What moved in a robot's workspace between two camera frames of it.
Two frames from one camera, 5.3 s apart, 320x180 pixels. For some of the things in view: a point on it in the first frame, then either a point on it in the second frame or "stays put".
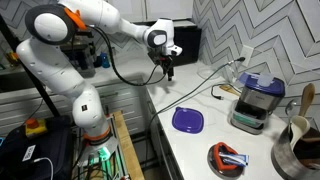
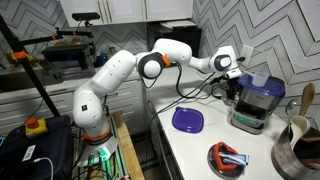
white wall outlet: [246, 53] stays put
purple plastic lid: [187, 120] stays put
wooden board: [133, 167] stays put
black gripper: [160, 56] -> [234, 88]
